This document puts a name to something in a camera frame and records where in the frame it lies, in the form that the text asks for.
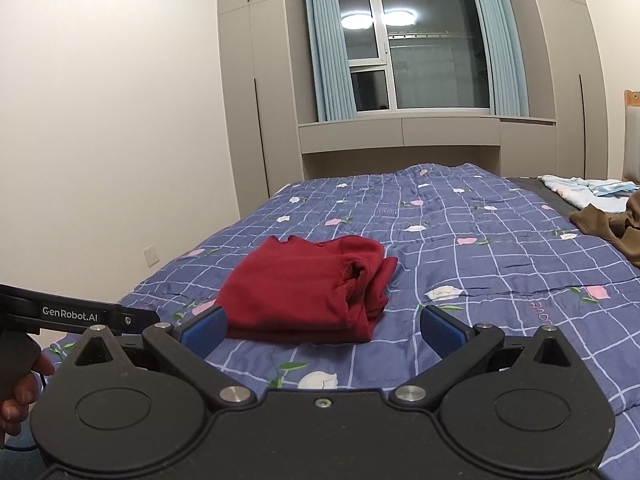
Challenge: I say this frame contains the light blue white clothes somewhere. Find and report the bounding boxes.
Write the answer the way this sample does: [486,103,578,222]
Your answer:
[539,174,639,214]

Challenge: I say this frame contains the light blue left curtain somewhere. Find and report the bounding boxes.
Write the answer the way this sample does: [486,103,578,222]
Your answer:
[305,0,357,122]

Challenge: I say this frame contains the beige wall cabinet unit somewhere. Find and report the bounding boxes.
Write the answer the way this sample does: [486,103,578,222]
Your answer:
[217,0,608,214]

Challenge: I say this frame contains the window with white frame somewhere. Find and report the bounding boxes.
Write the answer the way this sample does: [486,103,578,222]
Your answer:
[338,0,489,113]

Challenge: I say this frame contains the brown garment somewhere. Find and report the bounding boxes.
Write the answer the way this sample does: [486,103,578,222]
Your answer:
[568,192,640,268]

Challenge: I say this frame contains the red knit sweater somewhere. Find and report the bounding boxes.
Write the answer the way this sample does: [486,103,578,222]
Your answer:
[215,235,398,344]

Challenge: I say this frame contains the light blue curtain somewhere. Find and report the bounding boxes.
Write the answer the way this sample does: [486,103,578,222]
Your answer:
[474,0,529,117]
[305,0,357,122]

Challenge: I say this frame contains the light blue right curtain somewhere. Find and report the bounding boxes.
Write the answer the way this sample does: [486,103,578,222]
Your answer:
[474,0,529,117]

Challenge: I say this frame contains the blue plaid floral quilt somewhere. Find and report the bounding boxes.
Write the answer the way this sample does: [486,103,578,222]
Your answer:
[124,164,639,479]

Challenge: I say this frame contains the white wall socket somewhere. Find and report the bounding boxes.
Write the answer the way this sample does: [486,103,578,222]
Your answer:
[143,246,160,268]

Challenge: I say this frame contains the person's left hand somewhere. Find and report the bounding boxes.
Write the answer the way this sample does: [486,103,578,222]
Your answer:
[1,353,55,437]

